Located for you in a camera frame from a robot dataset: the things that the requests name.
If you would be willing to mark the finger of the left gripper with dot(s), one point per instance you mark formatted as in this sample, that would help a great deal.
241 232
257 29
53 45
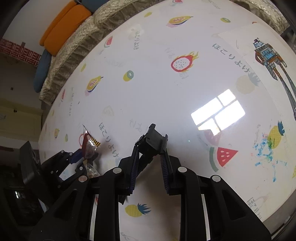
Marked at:
65 158
87 163

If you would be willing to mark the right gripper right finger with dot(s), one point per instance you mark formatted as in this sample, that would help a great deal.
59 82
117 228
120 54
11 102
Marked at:
210 208

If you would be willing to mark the black razor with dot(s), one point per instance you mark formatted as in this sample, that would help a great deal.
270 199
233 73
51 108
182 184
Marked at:
150 145

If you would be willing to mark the blue end cushion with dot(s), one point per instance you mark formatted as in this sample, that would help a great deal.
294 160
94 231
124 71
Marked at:
42 71

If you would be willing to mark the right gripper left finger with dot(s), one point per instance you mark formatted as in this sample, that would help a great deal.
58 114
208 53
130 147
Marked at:
113 188

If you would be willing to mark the red clear candy wrapper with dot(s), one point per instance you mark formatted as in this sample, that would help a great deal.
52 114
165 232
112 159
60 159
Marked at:
89 147

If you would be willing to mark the orange cushion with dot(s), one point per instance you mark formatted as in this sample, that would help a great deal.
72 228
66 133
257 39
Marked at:
63 26

